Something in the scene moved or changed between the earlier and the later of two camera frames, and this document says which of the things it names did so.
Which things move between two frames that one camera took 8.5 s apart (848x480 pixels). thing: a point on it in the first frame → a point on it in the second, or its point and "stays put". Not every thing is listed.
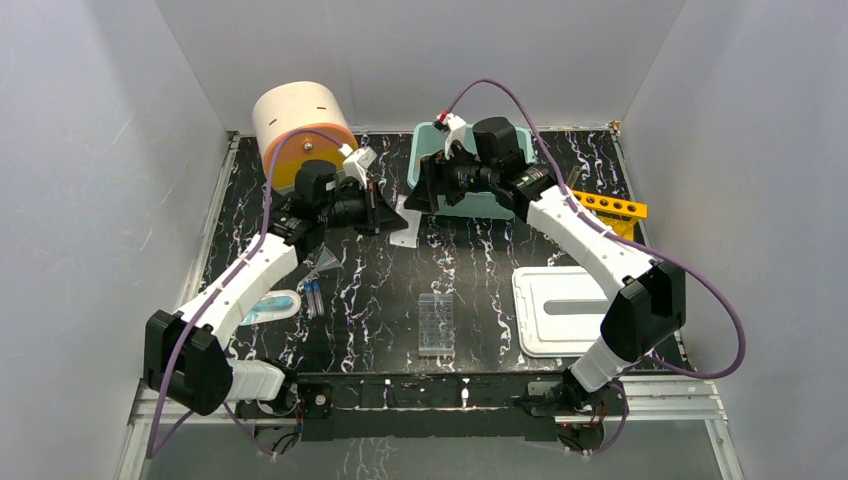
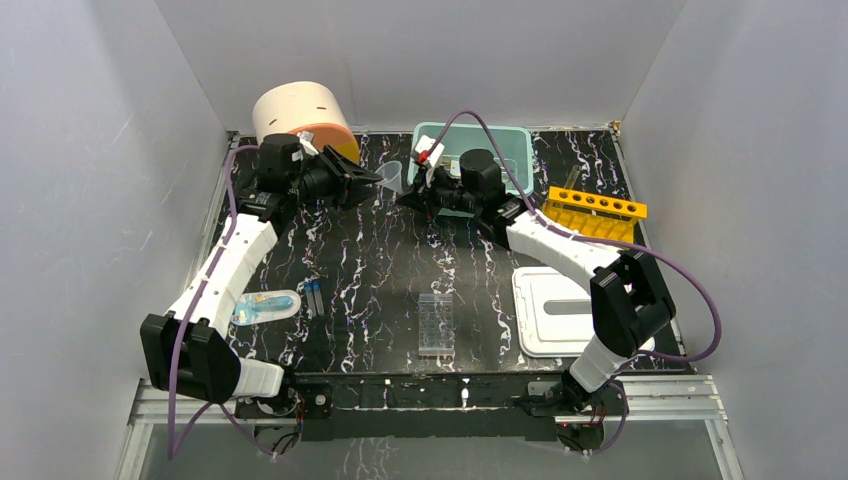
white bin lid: (559, 310) stays put
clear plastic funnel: (325, 261) → (391, 174)
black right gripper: (434, 179) → (422, 198)
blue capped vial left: (308, 287) stays put
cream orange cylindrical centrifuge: (299, 122) stays put
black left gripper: (371, 210) → (334, 179)
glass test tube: (573, 176) stays put
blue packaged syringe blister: (272, 304) stays put
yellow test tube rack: (617, 213) stays put
